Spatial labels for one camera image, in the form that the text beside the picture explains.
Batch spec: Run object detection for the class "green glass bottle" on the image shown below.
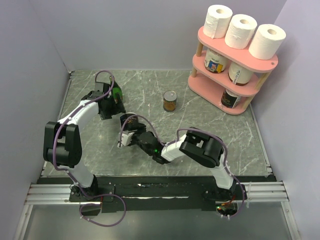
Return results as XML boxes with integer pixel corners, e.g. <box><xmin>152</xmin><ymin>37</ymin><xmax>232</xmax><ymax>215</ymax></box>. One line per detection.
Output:
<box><xmin>108</xmin><ymin>80</ymin><xmax>123</xmax><ymax>104</ymax></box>

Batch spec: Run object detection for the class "printed paper roll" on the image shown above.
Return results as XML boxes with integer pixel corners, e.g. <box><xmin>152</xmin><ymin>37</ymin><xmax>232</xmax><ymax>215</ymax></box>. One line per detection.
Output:
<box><xmin>204</xmin><ymin>48</ymin><xmax>229</xmax><ymax>73</ymax></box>

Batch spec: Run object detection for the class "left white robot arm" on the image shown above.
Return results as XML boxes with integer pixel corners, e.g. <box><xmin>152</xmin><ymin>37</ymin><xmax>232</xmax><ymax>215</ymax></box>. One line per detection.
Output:
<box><xmin>43</xmin><ymin>81</ymin><xmax>126</xmax><ymax>201</ymax></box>

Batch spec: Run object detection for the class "white paper towel roll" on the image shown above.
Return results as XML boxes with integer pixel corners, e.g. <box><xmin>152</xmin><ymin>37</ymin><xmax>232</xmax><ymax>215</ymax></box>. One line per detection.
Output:
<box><xmin>248</xmin><ymin>24</ymin><xmax>287</xmax><ymax>60</ymax></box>
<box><xmin>224</xmin><ymin>14</ymin><xmax>258</xmax><ymax>50</ymax></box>
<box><xmin>203</xmin><ymin>4</ymin><xmax>233</xmax><ymax>39</ymax></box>

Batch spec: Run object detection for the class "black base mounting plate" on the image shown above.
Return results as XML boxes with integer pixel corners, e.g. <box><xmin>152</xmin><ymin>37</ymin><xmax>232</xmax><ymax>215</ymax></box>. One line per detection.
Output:
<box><xmin>69</xmin><ymin>176</ymin><xmax>248</xmax><ymax>213</ymax></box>

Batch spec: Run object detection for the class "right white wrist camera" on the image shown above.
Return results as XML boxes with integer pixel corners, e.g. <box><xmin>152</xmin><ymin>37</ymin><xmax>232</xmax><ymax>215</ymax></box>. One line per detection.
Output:
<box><xmin>117</xmin><ymin>131</ymin><xmax>135</xmax><ymax>148</ymax></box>

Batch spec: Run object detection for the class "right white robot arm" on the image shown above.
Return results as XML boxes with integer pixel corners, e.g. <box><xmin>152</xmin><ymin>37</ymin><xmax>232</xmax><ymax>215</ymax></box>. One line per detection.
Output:
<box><xmin>118</xmin><ymin>123</ymin><xmax>237</xmax><ymax>201</ymax></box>

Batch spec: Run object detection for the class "cream paper roll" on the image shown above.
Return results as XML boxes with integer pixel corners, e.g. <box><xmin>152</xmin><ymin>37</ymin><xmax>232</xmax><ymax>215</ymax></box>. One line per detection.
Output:
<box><xmin>228</xmin><ymin>62</ymin><xmax>254</xmax><ymax>86</ymax></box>

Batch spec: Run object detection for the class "black paper roll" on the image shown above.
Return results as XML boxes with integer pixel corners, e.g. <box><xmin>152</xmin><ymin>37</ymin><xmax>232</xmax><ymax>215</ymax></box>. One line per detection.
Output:
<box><xmin>119</xmin><ymin>113</ymin><xmax>140</xmax><ymax>131</ymax></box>
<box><xmin>221</xmin><ymin>89</ymin><xmax>242</xmax><ymax>109</ymax></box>

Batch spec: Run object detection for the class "brown glass jar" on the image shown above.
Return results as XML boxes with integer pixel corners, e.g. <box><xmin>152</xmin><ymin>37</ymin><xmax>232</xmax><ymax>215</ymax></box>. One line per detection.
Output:
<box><xmin>163</xmin><ymin>90</ymin><xmax>178</xmax><ymax>112</ymax></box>

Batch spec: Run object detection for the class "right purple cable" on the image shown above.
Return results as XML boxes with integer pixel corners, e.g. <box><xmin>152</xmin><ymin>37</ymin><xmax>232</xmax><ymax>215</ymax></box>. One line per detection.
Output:
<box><xmin>118</xmin><ymin>114</ymin><xmax>250</xmax><ymax>221</ymax></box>

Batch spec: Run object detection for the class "pink three-tier shelf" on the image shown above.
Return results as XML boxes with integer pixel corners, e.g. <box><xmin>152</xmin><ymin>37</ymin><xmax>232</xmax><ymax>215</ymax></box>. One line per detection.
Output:
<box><xmin>188</xmin><ymin>28</ymin><xmax>278</xmax><ymax>115</ymax></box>

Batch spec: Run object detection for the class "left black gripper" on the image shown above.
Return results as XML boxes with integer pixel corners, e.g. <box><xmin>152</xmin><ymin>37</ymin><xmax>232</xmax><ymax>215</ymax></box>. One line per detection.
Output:
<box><xmin>100</xmin><ymin>92</ymin><xmax>126</xmax><ymax>120</ymax></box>

